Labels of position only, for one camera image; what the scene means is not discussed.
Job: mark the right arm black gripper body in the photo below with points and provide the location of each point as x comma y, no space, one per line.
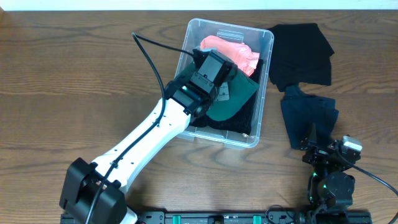
316,158

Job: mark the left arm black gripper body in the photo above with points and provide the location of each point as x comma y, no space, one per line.
230,73

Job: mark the clear plastic storage bin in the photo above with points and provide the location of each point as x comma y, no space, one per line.
260,41

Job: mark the green garment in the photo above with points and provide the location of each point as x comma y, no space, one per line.
241,88

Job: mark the dark teal garment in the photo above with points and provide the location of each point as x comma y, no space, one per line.
302,112

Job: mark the black knit garment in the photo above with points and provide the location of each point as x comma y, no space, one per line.
240,123

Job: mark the pink garment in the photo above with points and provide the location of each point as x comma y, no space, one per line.
240,53

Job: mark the black cloth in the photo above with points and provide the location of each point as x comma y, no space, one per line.
301,54

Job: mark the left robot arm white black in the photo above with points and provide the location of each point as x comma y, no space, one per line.
95,192

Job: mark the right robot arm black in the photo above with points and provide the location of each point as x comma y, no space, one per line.
330,188

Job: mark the black mounting rail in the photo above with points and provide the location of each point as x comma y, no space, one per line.
273,216

